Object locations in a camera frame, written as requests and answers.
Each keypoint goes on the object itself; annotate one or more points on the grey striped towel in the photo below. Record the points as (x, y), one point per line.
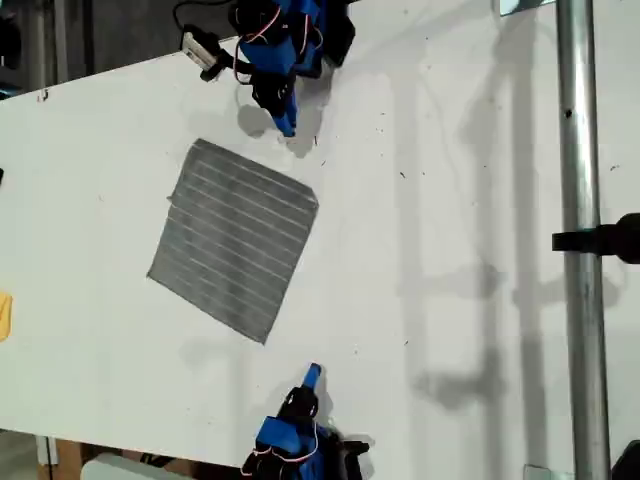
(235, 240)

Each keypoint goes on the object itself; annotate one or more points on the white box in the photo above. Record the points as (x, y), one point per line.
(115, 470)

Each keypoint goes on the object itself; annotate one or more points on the small dark table clip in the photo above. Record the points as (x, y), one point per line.
(44, 95)

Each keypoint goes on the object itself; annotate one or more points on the white table leg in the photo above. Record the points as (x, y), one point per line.
(46, 450)

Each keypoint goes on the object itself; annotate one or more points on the yellow object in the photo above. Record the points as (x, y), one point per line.
(5, 317)

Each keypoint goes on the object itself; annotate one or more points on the black rounded object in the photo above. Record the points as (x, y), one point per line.
(630, 465)

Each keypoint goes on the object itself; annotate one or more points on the arm camera stalk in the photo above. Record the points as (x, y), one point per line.
(222, 55)

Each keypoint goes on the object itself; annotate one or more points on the arm camera box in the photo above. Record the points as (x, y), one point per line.
(356, 446)
(197, 47)

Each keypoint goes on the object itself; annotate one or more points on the metal table bracket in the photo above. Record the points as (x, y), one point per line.
(510, 6)

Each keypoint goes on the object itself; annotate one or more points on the steel post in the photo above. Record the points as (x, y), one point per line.
(580, 150)

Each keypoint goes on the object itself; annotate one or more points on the black post clamp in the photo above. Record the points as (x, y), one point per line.
(615, 239)

